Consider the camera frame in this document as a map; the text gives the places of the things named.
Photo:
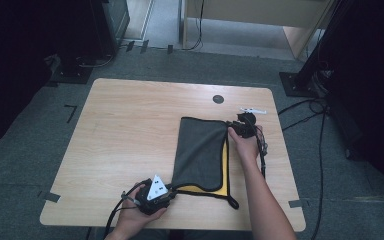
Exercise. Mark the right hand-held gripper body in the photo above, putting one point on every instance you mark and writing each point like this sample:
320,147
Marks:
246,125

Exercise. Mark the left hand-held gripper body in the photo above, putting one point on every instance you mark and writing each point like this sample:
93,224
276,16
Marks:
156,190

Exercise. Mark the grey and yellow cloth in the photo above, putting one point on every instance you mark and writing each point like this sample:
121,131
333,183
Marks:
200,153

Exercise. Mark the person's right hand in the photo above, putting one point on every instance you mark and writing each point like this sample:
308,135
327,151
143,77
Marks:
248,148

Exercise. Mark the person's left hand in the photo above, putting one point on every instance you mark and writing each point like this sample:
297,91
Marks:
131,218

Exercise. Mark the black round table grommet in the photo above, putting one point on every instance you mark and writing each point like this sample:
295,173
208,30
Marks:
218,99

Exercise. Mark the grey tape piece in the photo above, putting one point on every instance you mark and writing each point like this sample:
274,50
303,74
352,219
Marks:
296,203
52,197

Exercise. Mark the light wooden desk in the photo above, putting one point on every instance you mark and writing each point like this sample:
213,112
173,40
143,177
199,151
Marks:
256,13

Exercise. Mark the black floor tape mark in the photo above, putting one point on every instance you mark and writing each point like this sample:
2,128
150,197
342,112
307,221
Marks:
70,111

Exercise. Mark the dark curtain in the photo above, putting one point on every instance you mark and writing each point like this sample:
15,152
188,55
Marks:
373,83
13,66

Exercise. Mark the black equipment cabinet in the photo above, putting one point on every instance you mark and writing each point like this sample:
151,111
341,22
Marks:
103,26

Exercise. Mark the black stand with base plate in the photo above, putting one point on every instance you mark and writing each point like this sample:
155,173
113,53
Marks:
308,66

